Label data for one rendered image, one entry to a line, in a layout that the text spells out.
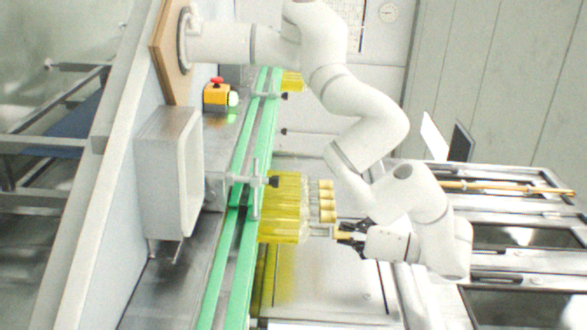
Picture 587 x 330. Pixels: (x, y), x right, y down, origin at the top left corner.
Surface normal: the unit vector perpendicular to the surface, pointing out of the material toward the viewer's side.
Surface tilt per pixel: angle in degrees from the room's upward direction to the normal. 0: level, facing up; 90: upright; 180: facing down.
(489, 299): 90
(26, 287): 90
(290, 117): 90
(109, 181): 90
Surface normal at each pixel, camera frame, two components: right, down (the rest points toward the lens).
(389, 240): -0.29, 0.36
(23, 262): 0.05, -0.88
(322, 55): -0.10, 0.69
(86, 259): 0.02, -0.50
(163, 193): -0.04, 0.46
